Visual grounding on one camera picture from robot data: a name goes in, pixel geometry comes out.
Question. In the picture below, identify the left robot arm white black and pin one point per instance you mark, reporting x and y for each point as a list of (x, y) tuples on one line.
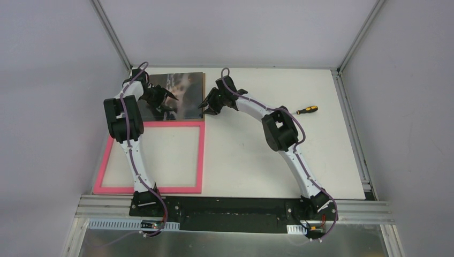
[(126, 127)]

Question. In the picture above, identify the sunset landscape photo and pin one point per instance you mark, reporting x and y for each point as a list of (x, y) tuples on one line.
[(187, 87)]

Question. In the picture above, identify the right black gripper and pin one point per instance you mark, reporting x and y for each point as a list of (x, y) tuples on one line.
[(214, 101)]

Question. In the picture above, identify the left white cable duct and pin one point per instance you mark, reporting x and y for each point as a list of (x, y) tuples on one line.
[(127, 224)]

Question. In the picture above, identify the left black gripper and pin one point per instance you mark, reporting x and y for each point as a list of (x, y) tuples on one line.
[(158, 96)]

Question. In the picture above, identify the brown frame backing board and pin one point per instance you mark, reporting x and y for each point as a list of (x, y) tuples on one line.
[(203, 94)]

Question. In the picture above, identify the pink photo frame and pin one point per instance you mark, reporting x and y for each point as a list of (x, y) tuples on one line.
[(174, 154)]

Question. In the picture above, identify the white cable duct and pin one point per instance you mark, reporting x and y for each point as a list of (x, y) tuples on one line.
[(296, 230), (127, 224)]

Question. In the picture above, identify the black screwdriver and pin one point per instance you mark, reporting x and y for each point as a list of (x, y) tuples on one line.
[(306, 110)]

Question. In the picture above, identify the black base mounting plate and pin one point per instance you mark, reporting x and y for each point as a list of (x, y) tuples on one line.
[(243, 215)]

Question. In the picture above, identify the right white cable duct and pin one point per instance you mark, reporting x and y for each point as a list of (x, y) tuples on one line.
[(296, 230)]

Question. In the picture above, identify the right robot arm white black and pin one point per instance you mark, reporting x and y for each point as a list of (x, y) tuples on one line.
[(281, 134)]

